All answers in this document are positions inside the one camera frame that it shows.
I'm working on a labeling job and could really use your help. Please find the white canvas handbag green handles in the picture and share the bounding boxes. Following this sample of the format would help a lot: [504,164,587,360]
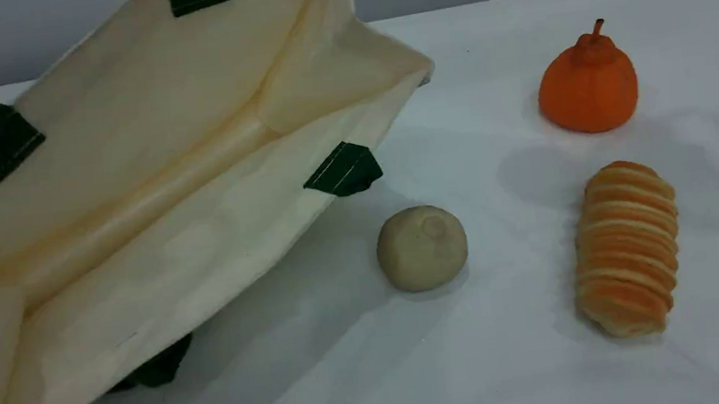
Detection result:
[0,0,477,404]

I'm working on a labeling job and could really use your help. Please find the beige round bun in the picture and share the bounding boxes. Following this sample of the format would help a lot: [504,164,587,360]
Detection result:
[371,200,473,298]

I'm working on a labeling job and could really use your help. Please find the orange toy pear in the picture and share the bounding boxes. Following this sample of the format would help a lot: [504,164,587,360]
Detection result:
[529,15,644,141]

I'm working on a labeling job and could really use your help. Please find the ridged golden bread roll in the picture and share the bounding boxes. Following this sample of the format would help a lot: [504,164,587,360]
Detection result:
[558,154,693,345]

